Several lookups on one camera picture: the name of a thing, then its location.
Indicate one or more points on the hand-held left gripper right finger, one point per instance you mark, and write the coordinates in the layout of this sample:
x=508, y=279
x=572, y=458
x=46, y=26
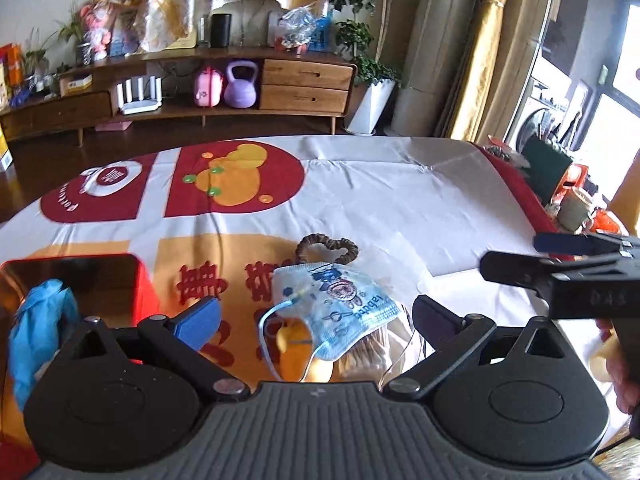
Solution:
x=434, y=322

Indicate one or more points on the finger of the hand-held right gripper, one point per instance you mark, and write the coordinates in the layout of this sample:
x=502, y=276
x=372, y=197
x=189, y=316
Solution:
x=515, y=266
x=555, y=243

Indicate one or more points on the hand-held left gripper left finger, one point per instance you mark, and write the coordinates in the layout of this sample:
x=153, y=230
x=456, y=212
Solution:
x=197, y=321

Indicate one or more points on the red box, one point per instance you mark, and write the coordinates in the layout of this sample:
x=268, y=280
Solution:
x=115, y=280

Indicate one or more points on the blue printed face mask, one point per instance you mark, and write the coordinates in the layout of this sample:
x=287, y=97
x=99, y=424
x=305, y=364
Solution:
x=340, y=305

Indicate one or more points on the brown hair scrunchie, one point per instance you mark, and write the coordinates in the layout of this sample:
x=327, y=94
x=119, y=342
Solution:
x=305, y=246

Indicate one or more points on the person's right hand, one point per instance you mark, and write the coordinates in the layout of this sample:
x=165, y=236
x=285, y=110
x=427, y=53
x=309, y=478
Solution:
x=604, y=360

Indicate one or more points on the ceramic jar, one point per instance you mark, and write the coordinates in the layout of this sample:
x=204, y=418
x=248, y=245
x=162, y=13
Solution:
x=574, y=212

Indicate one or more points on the red cloth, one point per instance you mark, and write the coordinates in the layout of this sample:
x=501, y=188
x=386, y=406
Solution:
x=520, y=190

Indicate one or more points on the orange stool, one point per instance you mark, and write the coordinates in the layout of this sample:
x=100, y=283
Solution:
x=575, y=174

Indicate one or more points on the clear bag of cotton swabs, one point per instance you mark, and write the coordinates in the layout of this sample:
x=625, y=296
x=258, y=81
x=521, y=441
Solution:
x=370, y=356

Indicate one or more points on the dark green board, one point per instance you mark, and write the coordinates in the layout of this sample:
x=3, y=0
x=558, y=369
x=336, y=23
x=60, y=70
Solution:
x=545, y=167

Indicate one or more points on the washing machine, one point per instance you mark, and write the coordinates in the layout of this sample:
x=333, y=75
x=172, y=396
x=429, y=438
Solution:
x=535, y=120

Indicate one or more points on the printed white tablecloth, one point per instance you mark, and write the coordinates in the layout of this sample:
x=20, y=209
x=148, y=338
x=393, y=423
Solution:
x=400, y=200

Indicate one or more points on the blue cloth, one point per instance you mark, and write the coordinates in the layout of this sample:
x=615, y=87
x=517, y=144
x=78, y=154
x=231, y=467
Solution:
x=40, y=320

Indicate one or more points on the golden curtain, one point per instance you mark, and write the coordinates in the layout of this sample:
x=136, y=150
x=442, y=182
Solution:
x=480, y=60

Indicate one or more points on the white planter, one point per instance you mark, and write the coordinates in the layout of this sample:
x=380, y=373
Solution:
x=370, y=107

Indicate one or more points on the beige curtain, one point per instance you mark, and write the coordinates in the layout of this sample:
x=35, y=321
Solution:
x=435, y=60

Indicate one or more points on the white router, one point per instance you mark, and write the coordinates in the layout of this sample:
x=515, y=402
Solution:
x=140, y=107

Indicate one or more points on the pink toy case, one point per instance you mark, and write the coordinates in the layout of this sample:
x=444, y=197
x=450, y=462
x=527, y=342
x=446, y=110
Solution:
x=207, y=91

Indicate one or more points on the purple kettlebell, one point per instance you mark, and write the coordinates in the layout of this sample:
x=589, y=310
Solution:
x=241, y=92

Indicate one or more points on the yellow box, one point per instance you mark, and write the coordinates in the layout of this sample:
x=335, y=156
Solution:
x=4, y=150

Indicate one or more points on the wooden tv cabinet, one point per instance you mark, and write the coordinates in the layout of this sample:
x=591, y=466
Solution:
x=305, y=77

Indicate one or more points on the small cardboard box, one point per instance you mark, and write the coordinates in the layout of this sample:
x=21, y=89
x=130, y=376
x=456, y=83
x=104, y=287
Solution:
x=75, y=84

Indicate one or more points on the potted tree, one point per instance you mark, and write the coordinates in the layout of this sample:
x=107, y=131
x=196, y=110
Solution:
x=355, y=35

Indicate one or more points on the black speaker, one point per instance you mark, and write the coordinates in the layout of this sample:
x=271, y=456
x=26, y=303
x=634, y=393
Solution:
x=221, y=30

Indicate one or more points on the blue bottle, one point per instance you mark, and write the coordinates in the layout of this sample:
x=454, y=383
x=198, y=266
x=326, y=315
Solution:
x=322, y=32

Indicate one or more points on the beige stone slab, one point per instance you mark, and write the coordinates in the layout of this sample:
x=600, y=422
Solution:
x=250, y=20

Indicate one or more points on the clear plastic bag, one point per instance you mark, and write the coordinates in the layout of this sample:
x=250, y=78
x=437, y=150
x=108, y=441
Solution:
x=295, y=27

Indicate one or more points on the pink doll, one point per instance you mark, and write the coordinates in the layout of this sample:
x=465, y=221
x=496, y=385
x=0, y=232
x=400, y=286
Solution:
x=97, y=25

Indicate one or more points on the small potted plant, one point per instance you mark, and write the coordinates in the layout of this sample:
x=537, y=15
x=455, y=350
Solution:
x=75, y=30

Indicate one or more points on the orange box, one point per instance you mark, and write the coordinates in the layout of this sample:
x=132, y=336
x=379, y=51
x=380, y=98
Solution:
x=12, y=65

